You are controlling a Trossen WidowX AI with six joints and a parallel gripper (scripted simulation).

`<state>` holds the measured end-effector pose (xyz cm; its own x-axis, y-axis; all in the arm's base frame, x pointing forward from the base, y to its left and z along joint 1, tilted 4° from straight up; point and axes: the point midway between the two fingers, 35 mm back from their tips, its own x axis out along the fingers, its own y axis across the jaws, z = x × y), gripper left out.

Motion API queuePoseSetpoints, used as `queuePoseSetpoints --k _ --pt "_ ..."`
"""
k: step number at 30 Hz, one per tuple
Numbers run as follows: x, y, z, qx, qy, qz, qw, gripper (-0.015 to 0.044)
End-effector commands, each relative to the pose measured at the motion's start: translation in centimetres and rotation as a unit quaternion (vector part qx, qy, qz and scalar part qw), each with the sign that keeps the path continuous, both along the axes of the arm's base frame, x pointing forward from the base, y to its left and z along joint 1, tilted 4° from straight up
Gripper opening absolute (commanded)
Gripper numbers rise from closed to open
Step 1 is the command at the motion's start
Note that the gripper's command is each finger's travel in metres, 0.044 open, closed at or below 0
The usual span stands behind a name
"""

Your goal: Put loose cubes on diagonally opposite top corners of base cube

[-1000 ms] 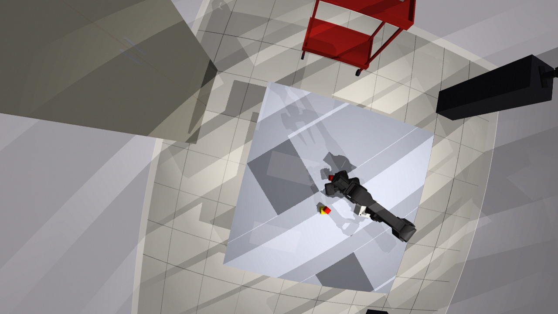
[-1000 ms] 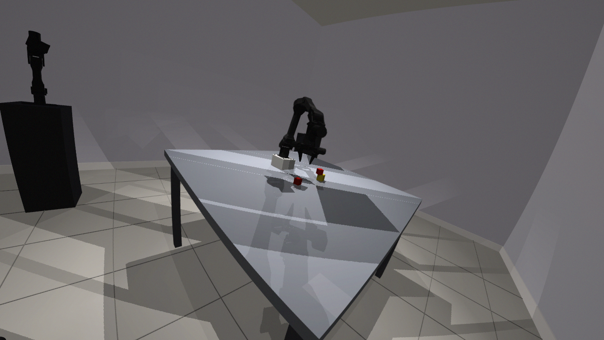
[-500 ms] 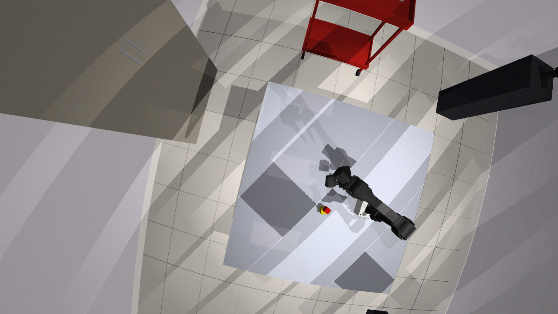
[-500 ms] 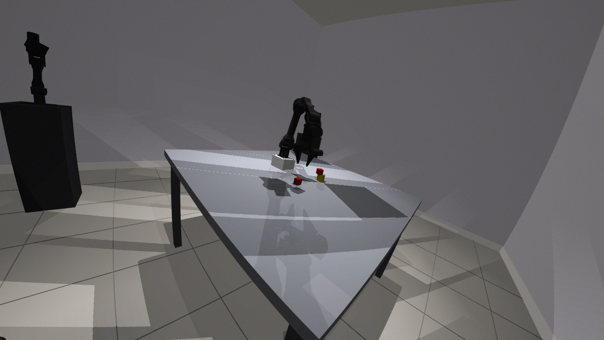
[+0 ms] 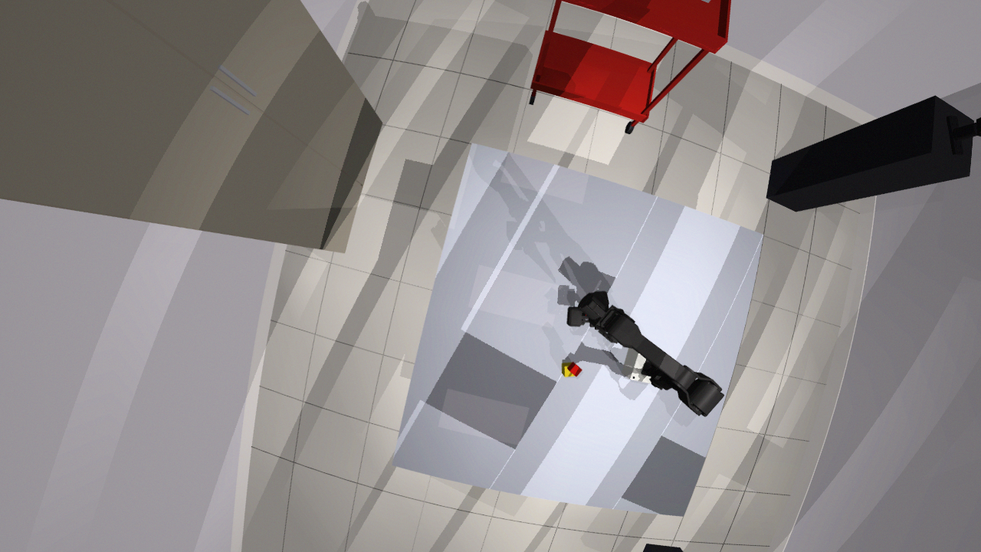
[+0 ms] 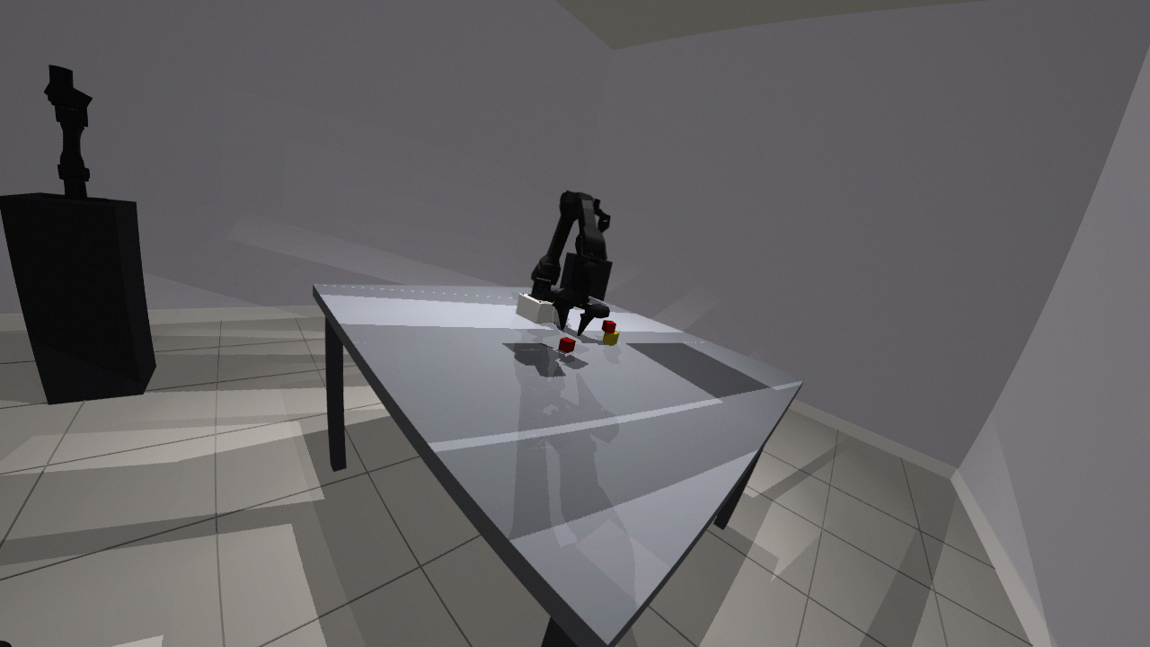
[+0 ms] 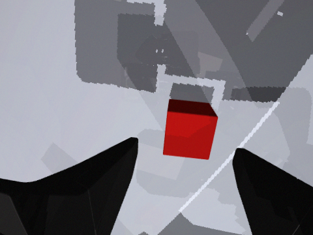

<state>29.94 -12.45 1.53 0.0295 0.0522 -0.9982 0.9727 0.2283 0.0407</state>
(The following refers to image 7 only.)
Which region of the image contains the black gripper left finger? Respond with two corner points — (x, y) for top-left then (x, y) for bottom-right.
(0, 138), (138, 235)

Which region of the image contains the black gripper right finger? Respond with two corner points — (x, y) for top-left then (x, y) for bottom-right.
(232, 147), (313, 235)

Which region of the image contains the red cube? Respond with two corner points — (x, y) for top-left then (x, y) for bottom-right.
(162, 99), (218, 160)

